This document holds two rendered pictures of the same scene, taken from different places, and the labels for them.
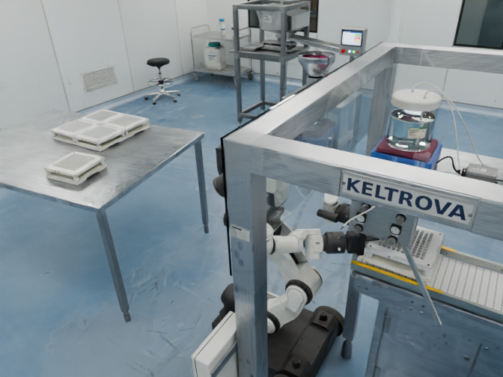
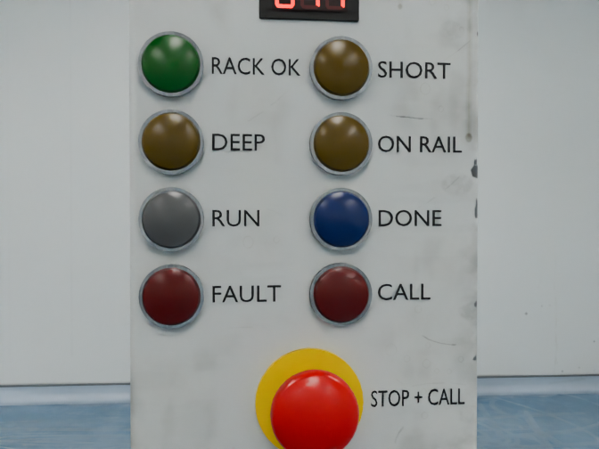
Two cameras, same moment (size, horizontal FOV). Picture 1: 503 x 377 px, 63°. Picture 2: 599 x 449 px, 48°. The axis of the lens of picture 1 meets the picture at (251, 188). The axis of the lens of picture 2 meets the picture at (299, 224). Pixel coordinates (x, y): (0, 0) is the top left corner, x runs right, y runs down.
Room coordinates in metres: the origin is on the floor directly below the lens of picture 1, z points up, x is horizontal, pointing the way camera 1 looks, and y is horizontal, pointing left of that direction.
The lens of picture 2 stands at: (0.93, 0.36, 1.05)
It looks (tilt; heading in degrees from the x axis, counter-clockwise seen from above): 1 degrees down; 231
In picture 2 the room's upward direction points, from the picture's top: straight up
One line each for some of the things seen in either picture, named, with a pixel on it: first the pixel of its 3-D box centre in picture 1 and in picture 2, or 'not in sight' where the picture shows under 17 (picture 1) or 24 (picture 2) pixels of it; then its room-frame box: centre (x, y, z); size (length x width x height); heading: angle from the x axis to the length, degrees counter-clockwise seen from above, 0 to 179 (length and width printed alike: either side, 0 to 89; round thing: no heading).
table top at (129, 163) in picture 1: (71, 148); not in sight; (2.60, 1.25, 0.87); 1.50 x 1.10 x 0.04; 65
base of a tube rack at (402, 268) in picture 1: (403, 251); not in sight; (1.27, -0.60, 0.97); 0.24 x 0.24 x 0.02; 57
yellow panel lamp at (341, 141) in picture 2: not in sight; (341, 143); (0.71, 0.13, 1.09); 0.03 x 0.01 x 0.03; 147
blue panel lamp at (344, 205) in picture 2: not in sight; (341, 218); (0.71, 0.13, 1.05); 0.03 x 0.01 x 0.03; 147
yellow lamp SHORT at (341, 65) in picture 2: not in sight; (341, 67); (0.71, 0.13, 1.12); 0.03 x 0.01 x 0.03; 147
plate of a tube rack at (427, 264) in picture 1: (405, 241); not in sight; (1.27, -0.60, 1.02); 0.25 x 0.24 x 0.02; 147
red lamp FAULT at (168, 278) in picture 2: not in sight; (171, 297); (0.78, 0.08, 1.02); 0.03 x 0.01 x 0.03; 147
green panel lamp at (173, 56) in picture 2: not in sight; (170, 63); (0.78, 0.08, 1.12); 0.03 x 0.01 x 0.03; 147
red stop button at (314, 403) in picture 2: not in sight; (311, 405); (0.72, 0.12, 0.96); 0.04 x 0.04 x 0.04; 57
